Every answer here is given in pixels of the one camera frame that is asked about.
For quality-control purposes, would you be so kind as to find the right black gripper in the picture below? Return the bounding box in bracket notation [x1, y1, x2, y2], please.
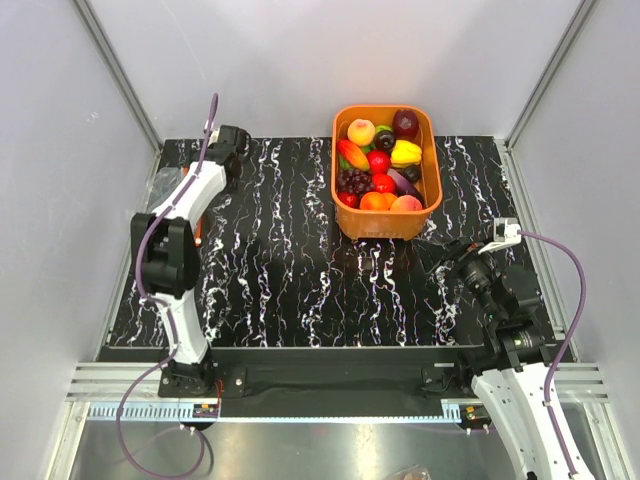
[411, 235, 503, 321]

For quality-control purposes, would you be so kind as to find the clear orange zip bag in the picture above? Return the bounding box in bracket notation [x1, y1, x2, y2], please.
[147, 167, 204, 247]

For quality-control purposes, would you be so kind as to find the purple grape bunch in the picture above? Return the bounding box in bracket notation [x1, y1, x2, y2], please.
[336, 169, 375, 197]

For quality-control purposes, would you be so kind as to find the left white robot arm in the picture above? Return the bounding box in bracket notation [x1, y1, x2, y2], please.
[130, 125, 249, 398]

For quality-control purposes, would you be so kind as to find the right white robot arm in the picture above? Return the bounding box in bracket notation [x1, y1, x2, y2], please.
[437, 241, 593, 479]

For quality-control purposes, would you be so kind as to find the peach front fruit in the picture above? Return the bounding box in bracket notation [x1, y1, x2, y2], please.
[389, 195, 423, 212]

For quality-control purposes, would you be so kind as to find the peach fruit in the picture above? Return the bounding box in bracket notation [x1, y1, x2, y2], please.
[389, 195, 423, 212]
[347, 119, 376, 147]

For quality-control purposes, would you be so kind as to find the purple eggplant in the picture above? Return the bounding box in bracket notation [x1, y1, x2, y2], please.
[387, 168, 426, 208]

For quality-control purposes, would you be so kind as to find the red tomato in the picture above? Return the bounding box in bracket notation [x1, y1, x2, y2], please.
[372, 174, 396, 194]

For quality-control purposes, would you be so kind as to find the orange plastic basket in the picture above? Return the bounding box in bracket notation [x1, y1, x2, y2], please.
[331, 105, 443, 240]

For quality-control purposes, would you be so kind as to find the yellow bell pepper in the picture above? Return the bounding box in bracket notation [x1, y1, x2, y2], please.
[391, 139, 423, 169]

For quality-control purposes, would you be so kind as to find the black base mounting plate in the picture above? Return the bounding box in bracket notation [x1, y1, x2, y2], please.
[158, 345, 493, 399]

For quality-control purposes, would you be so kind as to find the red orange mango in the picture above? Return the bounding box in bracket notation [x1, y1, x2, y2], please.
[337, 139, 370, 172]

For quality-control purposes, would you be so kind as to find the red apple centre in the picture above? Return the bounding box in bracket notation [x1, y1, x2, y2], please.
[366, 150, 391, 175]

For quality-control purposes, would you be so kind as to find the peach top fruit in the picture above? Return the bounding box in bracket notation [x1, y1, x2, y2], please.
[347, 119, 376, 147]

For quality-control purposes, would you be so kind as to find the dark mangosteen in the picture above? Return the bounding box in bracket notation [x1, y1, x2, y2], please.
[373, 130, 396, 154]

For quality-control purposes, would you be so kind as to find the dark red pomegranate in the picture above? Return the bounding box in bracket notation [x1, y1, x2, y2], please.
[392, 109, 420, 140]

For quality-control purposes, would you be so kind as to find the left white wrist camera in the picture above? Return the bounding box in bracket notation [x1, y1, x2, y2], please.
[204, 122, 220, 146]

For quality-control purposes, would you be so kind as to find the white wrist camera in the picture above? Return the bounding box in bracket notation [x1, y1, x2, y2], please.
[479, 217, 522, 254]
[204, 122, 220, 146]

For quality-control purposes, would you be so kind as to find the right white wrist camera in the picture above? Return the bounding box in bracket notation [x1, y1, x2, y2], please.
[479, 217, 522, 254]

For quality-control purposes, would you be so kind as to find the grey slotted cable duct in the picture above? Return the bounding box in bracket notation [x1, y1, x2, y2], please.
[88, 400, 465, 424]

